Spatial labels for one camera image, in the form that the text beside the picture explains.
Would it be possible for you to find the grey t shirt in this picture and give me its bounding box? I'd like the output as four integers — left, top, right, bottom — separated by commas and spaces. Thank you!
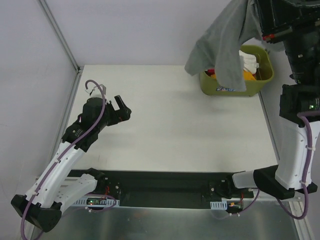
184, 0, 261, 92

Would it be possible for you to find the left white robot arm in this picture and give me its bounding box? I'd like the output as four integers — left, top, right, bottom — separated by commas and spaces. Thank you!
11, 95, 132, 233

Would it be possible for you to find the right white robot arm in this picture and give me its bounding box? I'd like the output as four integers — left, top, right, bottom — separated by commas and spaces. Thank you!
225, 0, 320, 200

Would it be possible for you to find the green plastic bin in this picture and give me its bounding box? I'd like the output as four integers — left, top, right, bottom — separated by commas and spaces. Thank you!
199, 45, 274, 97

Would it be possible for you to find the pink t shirt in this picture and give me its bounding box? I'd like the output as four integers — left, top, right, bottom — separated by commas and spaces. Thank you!
205, 68, 216, 76

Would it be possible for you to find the orange t shirt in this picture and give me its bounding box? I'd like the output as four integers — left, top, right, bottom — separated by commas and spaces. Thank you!
205, 70, 257, 81

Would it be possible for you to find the white t shirt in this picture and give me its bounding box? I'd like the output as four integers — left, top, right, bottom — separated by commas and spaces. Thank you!
239, 50, 260, 75

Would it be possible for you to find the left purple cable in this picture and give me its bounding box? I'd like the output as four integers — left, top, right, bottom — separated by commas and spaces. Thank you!
19, 79, 117, 240

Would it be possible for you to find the left white cable duct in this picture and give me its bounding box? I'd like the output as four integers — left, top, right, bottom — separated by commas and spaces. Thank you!
71, 197, 115, 208

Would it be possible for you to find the white cable duct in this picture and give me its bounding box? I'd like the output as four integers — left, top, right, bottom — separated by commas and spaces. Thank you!
210, 200, 228, 211
71, 197, 115, 208

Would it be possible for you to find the left aluminium frame post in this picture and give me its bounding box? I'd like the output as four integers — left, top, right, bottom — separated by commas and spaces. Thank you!
37, 0, 81, 73

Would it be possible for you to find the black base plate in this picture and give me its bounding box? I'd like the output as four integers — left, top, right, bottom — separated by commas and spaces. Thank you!
69, 168, 254, 209

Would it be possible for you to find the right white cable duct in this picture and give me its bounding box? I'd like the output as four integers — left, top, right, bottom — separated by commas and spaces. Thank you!
210, 200, 228, 211

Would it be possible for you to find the aluminium rail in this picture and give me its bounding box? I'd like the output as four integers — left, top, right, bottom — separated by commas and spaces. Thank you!
257, 191, 305, 202

